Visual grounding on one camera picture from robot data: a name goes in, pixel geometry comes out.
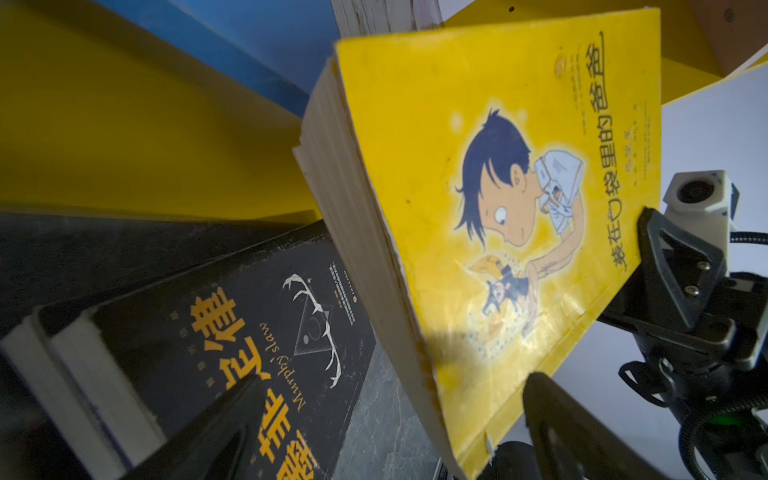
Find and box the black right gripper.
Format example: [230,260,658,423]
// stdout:
[599,207,767,420]

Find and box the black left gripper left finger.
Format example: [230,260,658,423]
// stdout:
[124,375,266,479]

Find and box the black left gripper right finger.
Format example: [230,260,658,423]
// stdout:
[522,372,665,480]

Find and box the black antler cover book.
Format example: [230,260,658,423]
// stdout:
[1,222,375,479]

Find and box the purple portrait cover book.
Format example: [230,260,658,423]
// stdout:
[330,0,472,38]

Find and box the yellow wooden bookshelf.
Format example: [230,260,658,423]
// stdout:
[1,1,767,221]

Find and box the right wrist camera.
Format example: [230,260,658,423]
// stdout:
[663,170,740,268]

